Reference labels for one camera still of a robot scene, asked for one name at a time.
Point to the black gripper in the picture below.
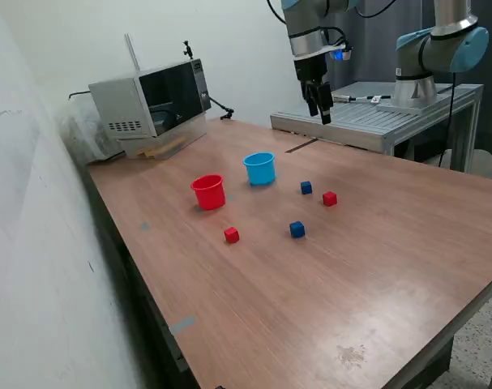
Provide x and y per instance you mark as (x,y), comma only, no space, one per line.
(310,71)

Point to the blue cube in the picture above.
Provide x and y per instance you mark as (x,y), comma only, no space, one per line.
(306,188)
(297,229)

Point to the red cube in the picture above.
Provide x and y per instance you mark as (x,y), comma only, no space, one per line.
(231,235)
(329,199)

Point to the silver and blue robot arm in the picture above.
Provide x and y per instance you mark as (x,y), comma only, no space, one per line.
(432,52)

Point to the blue plastic bin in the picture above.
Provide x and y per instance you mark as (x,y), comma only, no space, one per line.
(262,172)

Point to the red plastic bin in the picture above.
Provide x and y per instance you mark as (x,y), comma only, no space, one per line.
(209,196)

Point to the aluminium robot mounting stand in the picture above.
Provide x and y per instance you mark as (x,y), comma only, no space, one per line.
(351,121)

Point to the thin metal strip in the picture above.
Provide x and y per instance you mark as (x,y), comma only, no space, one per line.
(301,145)

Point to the dark grey curtain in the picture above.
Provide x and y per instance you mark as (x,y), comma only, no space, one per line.
(375,56)

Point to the clear plastic box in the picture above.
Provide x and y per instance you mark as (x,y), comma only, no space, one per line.
(189,131)

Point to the wooden sticks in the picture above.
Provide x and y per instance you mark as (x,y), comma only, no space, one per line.
(160,150)

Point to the white thin rod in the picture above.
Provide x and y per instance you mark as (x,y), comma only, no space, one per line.
(131,50)

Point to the silver microwave oven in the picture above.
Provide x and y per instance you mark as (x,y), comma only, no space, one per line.
(120,105)

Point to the clear plastic bag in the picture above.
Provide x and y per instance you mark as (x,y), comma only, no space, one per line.
(83,133)

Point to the long blue tape strip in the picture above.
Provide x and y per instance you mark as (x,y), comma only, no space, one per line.
(182,325)

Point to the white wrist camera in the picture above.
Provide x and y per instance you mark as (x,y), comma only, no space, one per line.
(340,53)

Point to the small black camera mount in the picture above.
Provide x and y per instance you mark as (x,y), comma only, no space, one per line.
(186,48)

